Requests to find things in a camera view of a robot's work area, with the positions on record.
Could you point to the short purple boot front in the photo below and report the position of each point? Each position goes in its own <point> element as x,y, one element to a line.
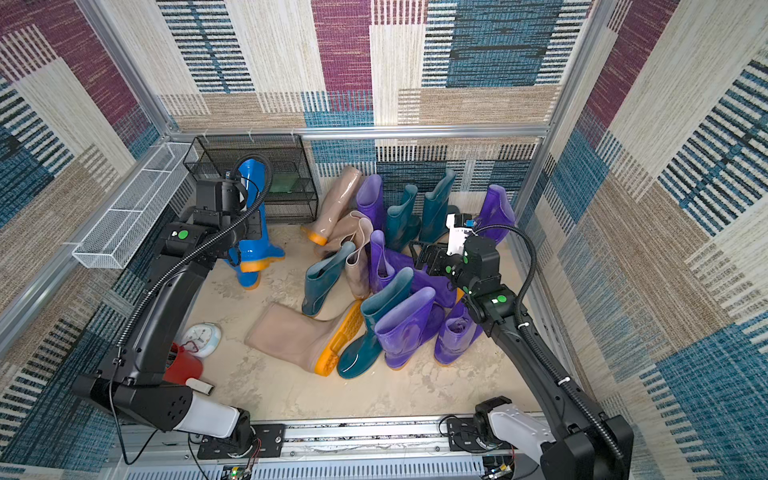
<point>408,325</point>

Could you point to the white wire mesh basket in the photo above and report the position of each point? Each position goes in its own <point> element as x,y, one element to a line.
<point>162,182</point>

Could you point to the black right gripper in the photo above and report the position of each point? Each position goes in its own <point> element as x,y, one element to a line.
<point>432,257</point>

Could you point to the beige boot leaning at back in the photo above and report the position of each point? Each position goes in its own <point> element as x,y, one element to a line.
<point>335,202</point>

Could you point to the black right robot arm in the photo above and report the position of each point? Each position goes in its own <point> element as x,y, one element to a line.
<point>576,440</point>

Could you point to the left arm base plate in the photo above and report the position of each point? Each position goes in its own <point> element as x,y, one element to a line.
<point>261,441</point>

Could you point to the purple boot at back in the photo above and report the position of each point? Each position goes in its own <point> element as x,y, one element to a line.
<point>370,202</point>

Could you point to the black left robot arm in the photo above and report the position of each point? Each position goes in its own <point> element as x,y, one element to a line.
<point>130,383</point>

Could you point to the beige boot lying front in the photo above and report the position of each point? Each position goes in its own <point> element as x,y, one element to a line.
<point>311,344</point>

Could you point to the teal boot front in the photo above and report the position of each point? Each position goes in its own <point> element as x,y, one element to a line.
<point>364,351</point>

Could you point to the black wire mesh shelf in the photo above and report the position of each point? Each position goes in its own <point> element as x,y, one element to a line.
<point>292,197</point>

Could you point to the aluminium front rail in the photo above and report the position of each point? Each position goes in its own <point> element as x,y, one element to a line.
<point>406,447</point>

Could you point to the beige boot middle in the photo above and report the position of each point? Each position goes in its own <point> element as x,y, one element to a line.
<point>357,228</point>

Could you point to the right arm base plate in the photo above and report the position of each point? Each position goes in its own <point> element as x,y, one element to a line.
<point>463,436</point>

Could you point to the blue rain boot upright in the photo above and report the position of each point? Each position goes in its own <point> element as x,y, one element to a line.
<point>247,280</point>

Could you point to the tall purple boot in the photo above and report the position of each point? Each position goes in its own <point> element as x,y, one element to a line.
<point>496,210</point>
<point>384,264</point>

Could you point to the short purple boot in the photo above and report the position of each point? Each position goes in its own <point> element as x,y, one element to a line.
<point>408,325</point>
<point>457,333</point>

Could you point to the green tray on shelf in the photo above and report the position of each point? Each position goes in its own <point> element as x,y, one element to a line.
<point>283,183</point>

